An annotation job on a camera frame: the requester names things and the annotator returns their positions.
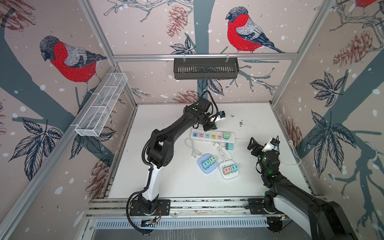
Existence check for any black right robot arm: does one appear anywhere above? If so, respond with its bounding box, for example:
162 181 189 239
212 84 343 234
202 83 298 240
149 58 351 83
247 138 357 240

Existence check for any light teal charger plug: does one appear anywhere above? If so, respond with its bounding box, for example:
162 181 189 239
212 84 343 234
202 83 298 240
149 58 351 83
202 160 211 170

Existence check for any pink charger plug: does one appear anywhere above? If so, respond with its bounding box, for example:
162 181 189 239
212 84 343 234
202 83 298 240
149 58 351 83
223 167 231 176

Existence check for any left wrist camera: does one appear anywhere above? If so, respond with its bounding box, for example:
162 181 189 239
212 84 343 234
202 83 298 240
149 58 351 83
216 111 226 122

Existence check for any white square socket cube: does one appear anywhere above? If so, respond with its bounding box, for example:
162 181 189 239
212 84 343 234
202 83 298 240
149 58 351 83
219 160 239 180

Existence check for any white wire mesh shelf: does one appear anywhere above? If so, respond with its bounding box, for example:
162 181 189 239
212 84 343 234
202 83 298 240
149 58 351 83
75 73 128 137

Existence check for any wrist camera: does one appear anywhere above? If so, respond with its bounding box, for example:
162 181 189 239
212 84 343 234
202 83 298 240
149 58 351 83
262 136 280 153
216 111 226 122

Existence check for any white cable of blue cube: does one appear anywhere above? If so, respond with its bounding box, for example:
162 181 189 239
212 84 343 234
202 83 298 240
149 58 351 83
184 137 203 159

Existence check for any blue square socket cube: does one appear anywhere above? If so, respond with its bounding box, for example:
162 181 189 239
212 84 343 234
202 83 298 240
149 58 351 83
198 154 218 174

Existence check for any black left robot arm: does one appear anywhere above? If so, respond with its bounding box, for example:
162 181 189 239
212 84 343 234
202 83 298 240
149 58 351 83
126 90 220 235

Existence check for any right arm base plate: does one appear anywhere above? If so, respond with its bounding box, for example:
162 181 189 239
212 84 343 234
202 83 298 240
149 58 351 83
246 198 279 215

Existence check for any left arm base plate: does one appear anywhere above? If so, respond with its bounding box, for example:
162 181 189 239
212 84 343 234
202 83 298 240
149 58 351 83
128 200 171 216

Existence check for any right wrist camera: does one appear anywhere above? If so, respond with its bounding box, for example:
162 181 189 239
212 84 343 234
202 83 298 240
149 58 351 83
262 136 280 153

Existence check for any white multicolour power strip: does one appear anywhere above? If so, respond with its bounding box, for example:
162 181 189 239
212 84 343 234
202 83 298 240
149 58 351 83
190 129 236 144

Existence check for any aluminium front rail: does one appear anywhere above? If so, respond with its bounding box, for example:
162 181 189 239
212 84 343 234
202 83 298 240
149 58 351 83
86 196 337 218

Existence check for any black wire basket shelf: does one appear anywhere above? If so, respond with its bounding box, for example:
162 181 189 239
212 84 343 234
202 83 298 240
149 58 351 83
174 58 239 80

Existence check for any dark teal charger plug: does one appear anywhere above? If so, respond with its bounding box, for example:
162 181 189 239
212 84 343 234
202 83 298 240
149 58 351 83
225 143 234 151

